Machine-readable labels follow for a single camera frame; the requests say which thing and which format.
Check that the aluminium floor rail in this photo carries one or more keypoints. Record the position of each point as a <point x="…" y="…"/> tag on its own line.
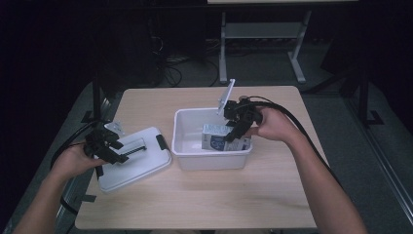
<point x="383" y="165"/>

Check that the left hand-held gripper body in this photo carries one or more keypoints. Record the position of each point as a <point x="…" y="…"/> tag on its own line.
<point x="97" y="141"/>

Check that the person's right hand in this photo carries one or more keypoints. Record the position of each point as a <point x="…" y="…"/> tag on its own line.
<point x="276" y="126"/>

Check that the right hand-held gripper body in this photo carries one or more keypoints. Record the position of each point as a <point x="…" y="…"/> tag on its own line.
<point x="243" y="112"/>

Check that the black metal stand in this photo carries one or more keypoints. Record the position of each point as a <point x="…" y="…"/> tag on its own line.
<point x="364" y="97"/>
<point x="96" y="97"/>

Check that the white plastic storage box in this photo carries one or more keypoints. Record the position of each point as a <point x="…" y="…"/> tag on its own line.
<point x="211" y="161"/>

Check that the person's left hand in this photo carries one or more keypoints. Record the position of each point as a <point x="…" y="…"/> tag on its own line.
<point x="71" y="161"/>

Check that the white metal table frame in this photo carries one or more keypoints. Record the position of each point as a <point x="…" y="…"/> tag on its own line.
<point x="259" y="31"/>

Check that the white and blue carton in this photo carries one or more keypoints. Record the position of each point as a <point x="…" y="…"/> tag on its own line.
<point x="211" y="140"/>

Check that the white lid with black latches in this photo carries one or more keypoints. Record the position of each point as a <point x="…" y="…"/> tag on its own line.
<point x="142" y="165"/>

